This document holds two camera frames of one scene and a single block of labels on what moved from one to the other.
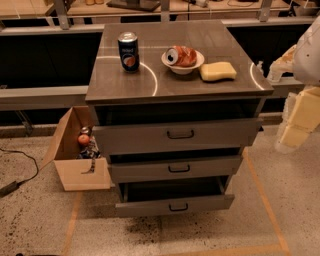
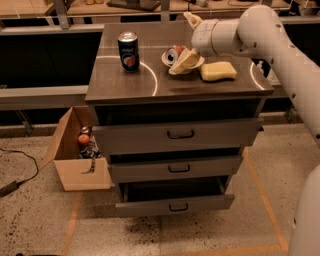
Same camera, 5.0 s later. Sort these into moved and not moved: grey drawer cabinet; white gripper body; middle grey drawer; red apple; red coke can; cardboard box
Moved: red coke can; white gripper body
Not moved: middle grey drawer; cardboard box; red apple; grey drawer cabinet
